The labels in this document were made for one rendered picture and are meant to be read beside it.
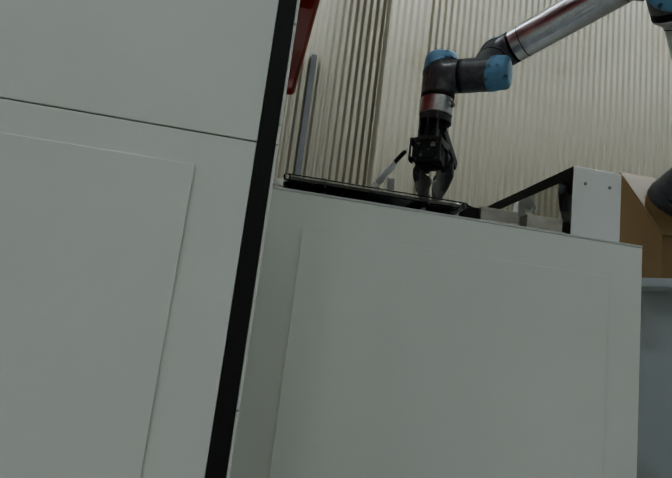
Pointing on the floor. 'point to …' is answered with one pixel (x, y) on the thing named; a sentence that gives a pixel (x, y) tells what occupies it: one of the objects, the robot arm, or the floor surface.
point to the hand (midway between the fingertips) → (430, 207)
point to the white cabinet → (437, 349)
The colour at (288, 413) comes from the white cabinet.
